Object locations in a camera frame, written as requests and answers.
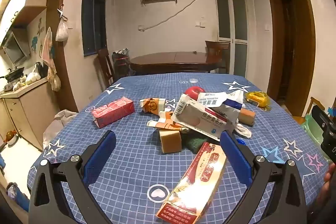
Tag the green scouring pad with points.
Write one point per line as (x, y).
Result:
(193, 142)

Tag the black kettle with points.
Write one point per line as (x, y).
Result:
(40, 70)

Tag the red apple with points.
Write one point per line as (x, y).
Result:
(193, 91)

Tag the brown kitchen doorway frame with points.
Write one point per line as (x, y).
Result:
(67, 69)

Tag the person's right hand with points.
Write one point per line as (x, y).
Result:
(330, 180)

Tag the tan sponge block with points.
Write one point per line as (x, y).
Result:
(248, 116)
(170, 141)

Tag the range hood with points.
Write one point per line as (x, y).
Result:
(15, 48)

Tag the round dark wooden table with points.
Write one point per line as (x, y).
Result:
(170, 58)

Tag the dark wooden chair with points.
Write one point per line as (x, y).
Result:
(216, 47)
(105, 66)

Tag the hanging white plastic bag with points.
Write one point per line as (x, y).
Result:
(62, 32)

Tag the blue star-print tablecloth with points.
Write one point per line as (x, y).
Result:
(131, 161)

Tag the white blue plastic packet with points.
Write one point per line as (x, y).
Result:
(210, 98)

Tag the black bag with red tape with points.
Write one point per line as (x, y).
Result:
(120, 66)

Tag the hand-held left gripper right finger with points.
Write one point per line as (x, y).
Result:
(235, 158)

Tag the white knitted cloth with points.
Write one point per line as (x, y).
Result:
(242, 130)

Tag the clear small cap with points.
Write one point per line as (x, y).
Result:
(193, 80)

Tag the black wok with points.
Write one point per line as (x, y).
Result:
(14, 74)

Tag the brown wooden doorway frame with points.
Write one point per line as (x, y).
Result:
(273, 43)

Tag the dark window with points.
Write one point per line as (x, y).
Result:
(93, 19)

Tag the white medicine box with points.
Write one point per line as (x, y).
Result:
(199, 119)

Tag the long red cream toothpaste box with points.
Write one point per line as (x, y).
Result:
(194, 187)

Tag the small yellow wooden chair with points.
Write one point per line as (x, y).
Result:
(299, 119)

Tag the red carton box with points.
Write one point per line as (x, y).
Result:
(113, 111)

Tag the orange white cigarette pack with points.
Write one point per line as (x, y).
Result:
(168, 123)

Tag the hanging beige bag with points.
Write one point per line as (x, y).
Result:
(54, 81)

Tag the frosted glass double door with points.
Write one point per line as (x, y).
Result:
(232, 29)

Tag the green translucent bin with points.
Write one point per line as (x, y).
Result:
(313, 132)

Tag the gold cigarette pack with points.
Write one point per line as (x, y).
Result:
(258, 99)

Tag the hanging pink towel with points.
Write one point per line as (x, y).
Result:
(47, 48)

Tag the white cloth on floor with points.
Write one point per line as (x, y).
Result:
(60, 121)

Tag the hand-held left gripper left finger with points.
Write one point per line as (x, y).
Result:
(101, 153)

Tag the beige kitchen counter cabinet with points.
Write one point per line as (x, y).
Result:
(29, 113)

